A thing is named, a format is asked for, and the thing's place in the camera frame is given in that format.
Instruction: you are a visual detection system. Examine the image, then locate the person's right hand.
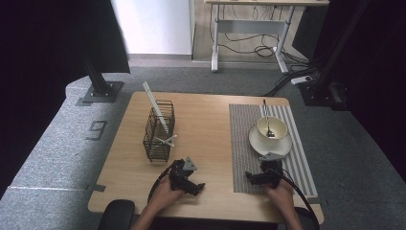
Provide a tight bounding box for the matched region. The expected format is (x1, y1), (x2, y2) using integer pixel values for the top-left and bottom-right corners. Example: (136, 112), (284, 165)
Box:
(262, 178), (297, 213)

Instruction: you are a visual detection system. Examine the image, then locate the cream cup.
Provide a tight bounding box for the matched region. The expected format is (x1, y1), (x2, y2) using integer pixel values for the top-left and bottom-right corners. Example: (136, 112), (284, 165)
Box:
(257, 116), (289, 144)

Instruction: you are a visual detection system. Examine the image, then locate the black stand with dark base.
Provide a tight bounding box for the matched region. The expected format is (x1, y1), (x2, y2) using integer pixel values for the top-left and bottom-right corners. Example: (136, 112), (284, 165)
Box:
(298, 0), (372, 111)

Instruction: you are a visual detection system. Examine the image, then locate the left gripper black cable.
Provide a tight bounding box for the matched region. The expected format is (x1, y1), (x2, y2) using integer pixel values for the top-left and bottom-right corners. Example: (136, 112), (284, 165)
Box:
(147, 166), (174, 204)

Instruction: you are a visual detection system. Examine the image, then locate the black curtain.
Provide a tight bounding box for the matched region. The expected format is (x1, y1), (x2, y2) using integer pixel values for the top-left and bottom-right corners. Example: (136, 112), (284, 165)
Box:
(0, 0), (131, 199)
(291, 0), (406, 184)

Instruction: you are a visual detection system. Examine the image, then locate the long white chopstick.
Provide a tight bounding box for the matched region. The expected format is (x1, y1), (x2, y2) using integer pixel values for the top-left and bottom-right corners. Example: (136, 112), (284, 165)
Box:
(142, 80), (170, 134)

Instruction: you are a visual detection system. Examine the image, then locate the white power strip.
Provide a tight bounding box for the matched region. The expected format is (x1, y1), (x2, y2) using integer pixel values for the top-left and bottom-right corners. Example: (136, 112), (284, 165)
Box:
(290, 75), (313, 86)

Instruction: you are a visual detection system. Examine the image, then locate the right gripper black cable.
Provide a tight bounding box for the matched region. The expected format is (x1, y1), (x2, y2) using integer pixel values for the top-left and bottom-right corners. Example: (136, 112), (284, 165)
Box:
(270, 167), (321, 230)

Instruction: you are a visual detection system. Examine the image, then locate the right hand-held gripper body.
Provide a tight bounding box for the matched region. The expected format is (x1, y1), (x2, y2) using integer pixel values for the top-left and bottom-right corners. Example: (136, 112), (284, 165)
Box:
(259, 151), (285, 188)

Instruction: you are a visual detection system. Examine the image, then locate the black chair armrest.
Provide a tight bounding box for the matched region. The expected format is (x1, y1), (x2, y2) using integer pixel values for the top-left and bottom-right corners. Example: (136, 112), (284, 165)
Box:
(293, 206), (320, 230)
(97, 199), (136, 230)

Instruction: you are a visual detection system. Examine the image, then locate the white saucer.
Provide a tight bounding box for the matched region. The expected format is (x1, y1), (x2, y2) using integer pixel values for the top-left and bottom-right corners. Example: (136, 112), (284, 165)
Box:
(248, 123), (293, 157)

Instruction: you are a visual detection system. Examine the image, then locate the metal spoon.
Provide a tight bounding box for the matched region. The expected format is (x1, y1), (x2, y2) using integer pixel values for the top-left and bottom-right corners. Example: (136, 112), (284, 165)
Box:
(262, 99), (276, 139)

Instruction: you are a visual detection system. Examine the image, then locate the black stand with base plate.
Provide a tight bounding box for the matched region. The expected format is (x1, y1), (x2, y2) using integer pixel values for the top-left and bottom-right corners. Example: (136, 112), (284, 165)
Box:
(75, 54), (124, 104)

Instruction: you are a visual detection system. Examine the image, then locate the person's left hand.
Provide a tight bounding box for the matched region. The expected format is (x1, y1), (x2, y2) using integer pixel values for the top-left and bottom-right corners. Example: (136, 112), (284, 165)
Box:
(147, 175), (187, 214)

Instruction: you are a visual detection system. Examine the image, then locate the black wire cutlery basket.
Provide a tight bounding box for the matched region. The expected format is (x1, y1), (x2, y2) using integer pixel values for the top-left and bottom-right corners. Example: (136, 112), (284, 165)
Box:
(142, 100), (176, 163)

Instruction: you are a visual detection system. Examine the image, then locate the white-legged desk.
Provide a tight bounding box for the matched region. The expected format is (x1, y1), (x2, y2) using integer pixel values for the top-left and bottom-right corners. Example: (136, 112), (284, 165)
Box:
(204, 0), (330, 75)

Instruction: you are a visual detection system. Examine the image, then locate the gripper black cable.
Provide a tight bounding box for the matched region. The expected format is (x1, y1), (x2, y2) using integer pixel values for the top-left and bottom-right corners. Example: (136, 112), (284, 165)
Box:
(147, 166), (174, 204)
(270, 167), (321, 230)

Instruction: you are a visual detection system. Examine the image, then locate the grey striped placemat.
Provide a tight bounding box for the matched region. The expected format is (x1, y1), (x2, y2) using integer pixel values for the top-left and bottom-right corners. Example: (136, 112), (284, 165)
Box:
(228, 103), (319, 197)

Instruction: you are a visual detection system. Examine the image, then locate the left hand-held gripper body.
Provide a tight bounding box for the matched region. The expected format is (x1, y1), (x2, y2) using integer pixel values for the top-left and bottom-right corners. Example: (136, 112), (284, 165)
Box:
(168, 156), (198, 192)

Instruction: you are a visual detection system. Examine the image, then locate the black floor cables bundle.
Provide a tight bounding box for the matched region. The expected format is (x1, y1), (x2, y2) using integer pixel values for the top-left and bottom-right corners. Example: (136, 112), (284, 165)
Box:
(209, 4), (322, 98)

